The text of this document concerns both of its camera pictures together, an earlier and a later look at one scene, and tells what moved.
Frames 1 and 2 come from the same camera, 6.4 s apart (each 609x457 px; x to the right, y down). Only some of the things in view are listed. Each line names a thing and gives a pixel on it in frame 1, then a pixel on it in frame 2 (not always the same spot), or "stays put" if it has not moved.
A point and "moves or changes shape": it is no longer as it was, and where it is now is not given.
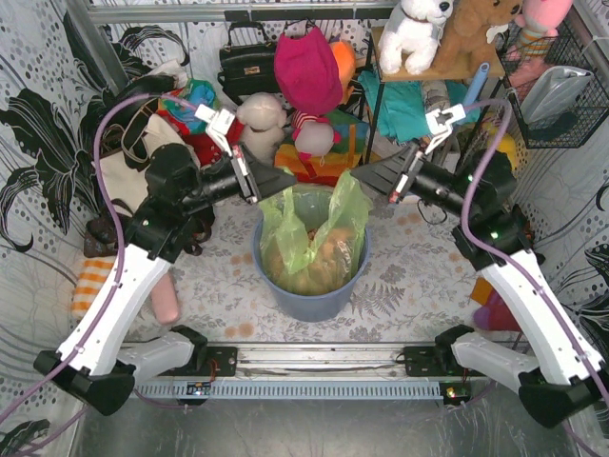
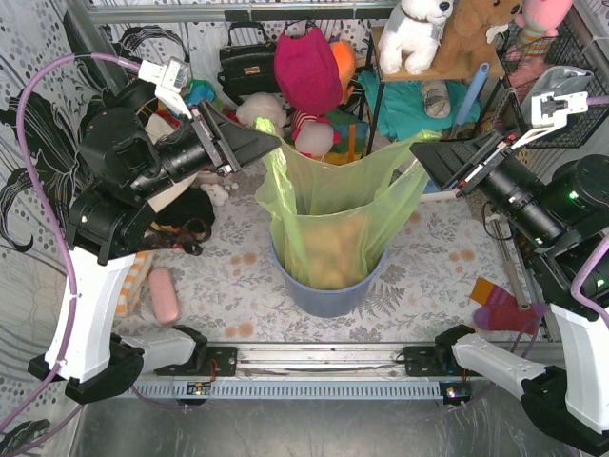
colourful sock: [494, 313] stays put
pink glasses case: [166, 300] stays put
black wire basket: [520, 58] stays put
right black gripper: [401, 178] -> [471, 167]
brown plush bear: [464, 43] stays put
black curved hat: [129, 113] stays put
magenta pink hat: [307, 72] stays put
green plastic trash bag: [312, 237] moves or changes shape
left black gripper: [248, 179] -> [212, 144]
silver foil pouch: [548, 89] stays put
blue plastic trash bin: [306, 308] -> [324, 303]
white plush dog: [411, 33] stays put
